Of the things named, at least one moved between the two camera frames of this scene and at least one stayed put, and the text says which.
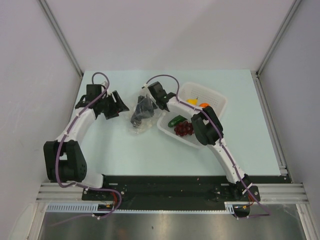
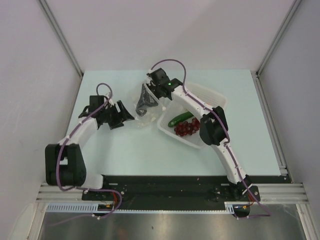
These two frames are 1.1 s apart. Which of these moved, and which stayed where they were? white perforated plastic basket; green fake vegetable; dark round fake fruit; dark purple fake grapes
Moved: dark round fake fruit
Stayed: green fake vegetable; white perforated plastic basket; dark purple fake grapes
